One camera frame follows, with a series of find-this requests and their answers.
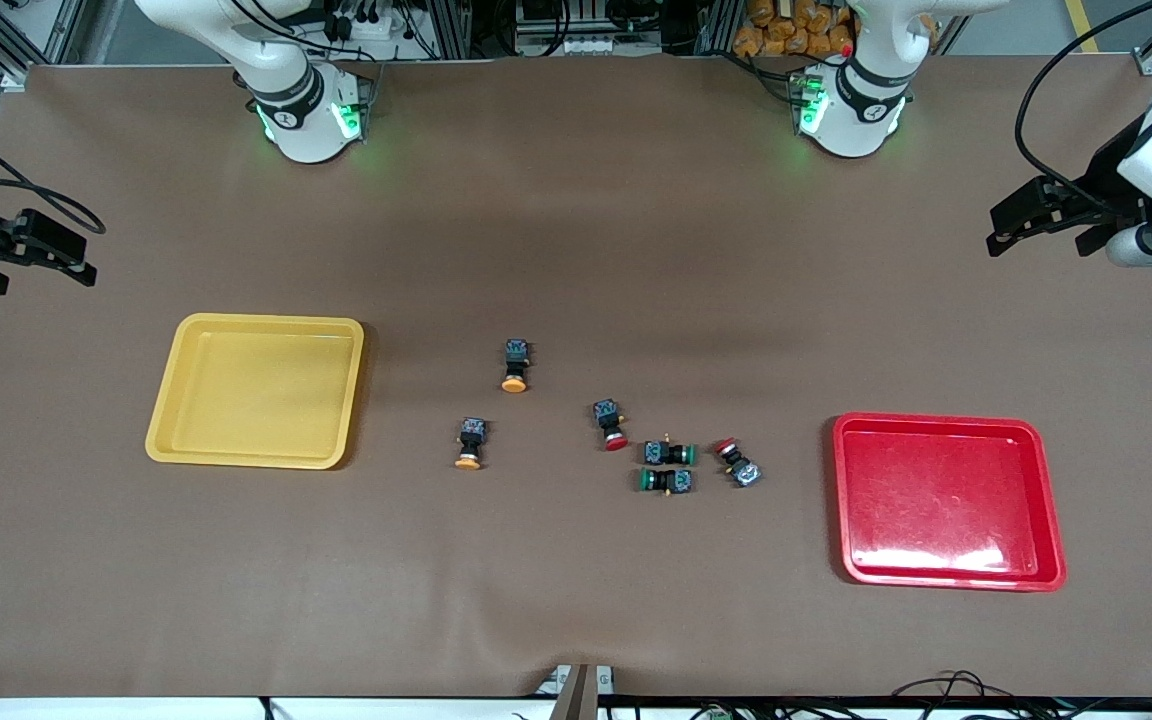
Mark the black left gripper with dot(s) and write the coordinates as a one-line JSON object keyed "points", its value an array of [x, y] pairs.
{"points": [[1104, 187]]}

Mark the red mushroom push button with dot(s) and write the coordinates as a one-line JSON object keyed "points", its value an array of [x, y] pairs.
{"points": [[742, 470], [608, 415]]}

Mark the yellow mushroom push button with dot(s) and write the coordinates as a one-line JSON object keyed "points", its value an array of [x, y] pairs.
{"points": [[472, 437], [515, 360]]}

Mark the yellow plastic tray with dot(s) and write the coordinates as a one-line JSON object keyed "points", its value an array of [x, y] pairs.
{"points": [[256, 390]]}

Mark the red plastic tray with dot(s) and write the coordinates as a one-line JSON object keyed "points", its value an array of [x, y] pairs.
{"points": [[946, 500]]}

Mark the orange packaged goods pile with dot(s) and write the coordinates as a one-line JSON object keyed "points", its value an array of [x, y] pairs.
{"points": [[786, 30]]}

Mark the white power strip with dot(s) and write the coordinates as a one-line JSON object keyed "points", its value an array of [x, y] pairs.
{"points": [[366, 25]]}

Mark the green push button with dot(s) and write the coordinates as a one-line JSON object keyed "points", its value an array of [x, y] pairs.
{"points": [[678, 482], [661, 453]]}

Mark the grey equipment rack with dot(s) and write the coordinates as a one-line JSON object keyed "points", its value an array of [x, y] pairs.
{"points": [[571, 25]]}

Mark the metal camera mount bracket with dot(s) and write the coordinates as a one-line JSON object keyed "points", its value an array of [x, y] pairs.
{"points": [[576, 695]]}

